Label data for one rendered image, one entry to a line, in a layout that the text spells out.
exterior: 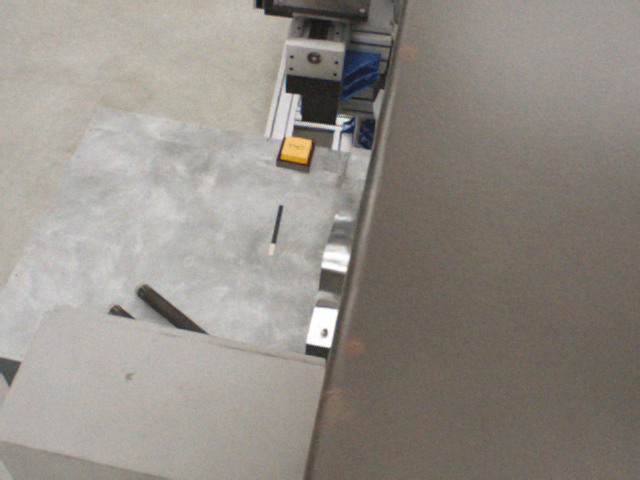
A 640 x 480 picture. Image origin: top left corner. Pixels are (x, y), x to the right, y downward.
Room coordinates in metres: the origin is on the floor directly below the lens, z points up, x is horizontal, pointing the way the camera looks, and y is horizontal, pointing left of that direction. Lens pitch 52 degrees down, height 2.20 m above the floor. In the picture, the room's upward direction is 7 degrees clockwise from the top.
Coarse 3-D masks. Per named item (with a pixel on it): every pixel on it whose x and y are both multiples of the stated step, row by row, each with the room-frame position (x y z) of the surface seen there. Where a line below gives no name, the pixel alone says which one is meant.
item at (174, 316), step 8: (136, 288) 0.89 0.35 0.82; (144, 288) 0.89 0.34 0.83; (144, 296) 0.88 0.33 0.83; (152, 296) 0.87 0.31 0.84; (160, 296) 0.87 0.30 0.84; (152, 304) 0.86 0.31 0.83; (160, 304) 0.85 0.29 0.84; (168, 304) 0.85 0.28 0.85; (160, 312) 0.84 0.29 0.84; (168, 312) 0.83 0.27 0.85; (176, 312) 0.83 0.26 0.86; (168, 320) 0.82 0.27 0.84; (176, 320) 0.81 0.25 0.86; (184, 320) 0.81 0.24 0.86; (184, 328) 0.79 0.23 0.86; (192, 328) 0.79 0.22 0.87; (200, 328) 0.79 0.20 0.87
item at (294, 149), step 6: (288, 138) 1.35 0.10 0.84; (294, 138) 1.35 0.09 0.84; (288, 144) 1.33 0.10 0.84; (294, 144) 1.33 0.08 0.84; (300, 144) 1.33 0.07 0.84; (306, 144) 1.33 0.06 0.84; (282, 150) 1.31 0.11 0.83; (288, 150) 1.31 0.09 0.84; (294, 150) 1.31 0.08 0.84; (300, 150) 1.31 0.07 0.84; (306, 150) 1.32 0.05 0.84; (282, 156) 1.30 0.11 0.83; (288, 156) 1.29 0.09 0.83; (294, 156) 1.29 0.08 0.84; (300, 156) 1.29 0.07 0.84; (306, 156) 1.30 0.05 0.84; (306, 162) 1.29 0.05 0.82
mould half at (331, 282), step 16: (352, 160) 1.25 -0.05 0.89; (368, 160) 1.25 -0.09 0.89; (352, 176) 1.20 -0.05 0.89; (352, 192) 1.16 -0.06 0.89; (352, 208) 1.12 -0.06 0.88; (336, 224) 1.06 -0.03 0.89; (352, 224) 1.07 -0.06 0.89; (336, 240) 0.99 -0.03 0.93; (336, 256) 0.95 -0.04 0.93; (320, 272) 0.92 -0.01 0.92; (336, 272) 0.92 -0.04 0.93; (320, 288) 0.91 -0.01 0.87; (336, 288) 0.91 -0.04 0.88; (320, 304) 0.88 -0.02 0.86; (336, 304) 0.89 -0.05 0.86; (320, 320) 0.85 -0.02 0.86; (320, 336) 0.81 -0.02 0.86; (320, 352) 0.79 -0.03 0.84
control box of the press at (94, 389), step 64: (64, 320) 0.42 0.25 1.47; (128, 320) 0.44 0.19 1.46; (64, 384) 0.35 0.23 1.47; (128, 384) 0.36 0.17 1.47; (192, 384) 0.37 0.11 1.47; (256, 384) 0.38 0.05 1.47; (320, 384) 0.39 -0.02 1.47; (0, 448) 0.29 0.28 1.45; (64, 448) 0.29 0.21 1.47; (128, 448) 0.30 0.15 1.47; (192, 448) 0.30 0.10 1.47; (256, 448) 0.31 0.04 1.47
